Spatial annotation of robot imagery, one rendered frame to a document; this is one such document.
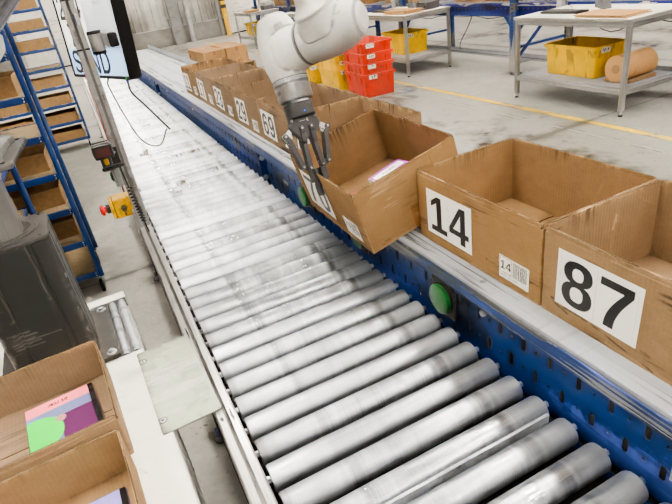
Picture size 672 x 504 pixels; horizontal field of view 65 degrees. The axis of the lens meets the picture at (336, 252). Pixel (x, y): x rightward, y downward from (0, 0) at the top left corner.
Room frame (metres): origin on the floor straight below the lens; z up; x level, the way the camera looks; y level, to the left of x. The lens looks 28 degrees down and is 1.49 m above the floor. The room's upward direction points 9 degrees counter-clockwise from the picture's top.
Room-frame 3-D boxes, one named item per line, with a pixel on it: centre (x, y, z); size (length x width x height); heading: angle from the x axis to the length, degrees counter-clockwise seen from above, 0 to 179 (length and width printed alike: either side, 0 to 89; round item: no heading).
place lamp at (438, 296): (0.97, -0.21, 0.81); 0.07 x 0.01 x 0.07; 22
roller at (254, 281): (1.33, 0.19, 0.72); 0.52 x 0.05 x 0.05; 112
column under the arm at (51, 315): (1.10, 0.71, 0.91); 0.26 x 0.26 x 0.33; 24
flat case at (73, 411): (0.80, 0.58, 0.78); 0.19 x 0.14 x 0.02; 28
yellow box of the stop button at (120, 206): (1.79, 0.73, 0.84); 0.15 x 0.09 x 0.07; 22
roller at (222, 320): (1.21, 0.14, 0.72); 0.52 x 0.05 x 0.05; 112
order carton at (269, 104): (2.13, 0.02, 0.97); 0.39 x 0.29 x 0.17; 22
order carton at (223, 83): (2.86, 0.31, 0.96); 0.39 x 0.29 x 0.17; 21
